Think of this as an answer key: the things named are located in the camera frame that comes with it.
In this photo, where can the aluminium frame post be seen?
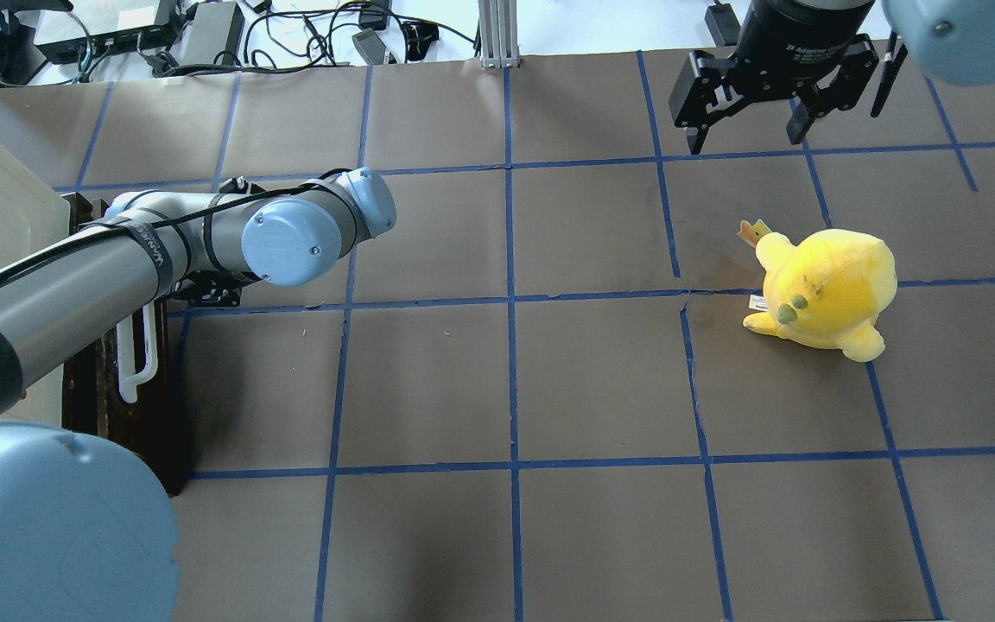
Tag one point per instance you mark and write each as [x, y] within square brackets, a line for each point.
[498, 45]

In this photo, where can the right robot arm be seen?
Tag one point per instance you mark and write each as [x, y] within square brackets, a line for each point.
[951, 41]

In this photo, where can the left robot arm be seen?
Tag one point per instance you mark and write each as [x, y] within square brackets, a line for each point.
[87, 532]

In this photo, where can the yellow plush toy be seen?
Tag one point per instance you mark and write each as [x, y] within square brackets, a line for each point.
[826, 292]

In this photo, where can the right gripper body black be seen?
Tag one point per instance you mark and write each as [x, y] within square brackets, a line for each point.
[795, 39]

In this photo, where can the black power adapter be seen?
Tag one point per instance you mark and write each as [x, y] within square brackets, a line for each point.
[212, 34]

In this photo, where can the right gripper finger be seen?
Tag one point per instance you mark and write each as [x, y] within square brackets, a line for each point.
[800, 123]
[696, 135]

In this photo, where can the brown wooden drawer cabinet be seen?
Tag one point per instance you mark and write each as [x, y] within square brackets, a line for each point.
[119, 386]

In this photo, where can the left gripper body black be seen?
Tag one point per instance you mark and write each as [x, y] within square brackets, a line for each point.
[212, 290]

